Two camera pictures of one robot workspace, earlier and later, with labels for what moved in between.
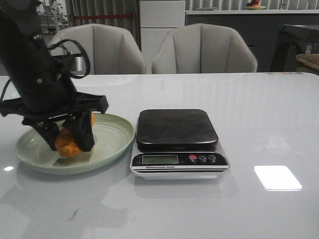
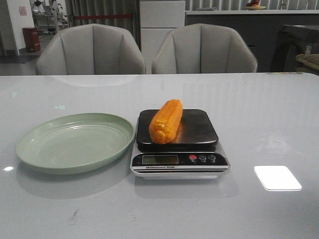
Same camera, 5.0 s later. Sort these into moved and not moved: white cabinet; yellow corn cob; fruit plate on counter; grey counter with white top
Moved: yellow corn cob
Not moved: fruit plate on counter; white cabinet; grey counter with white top
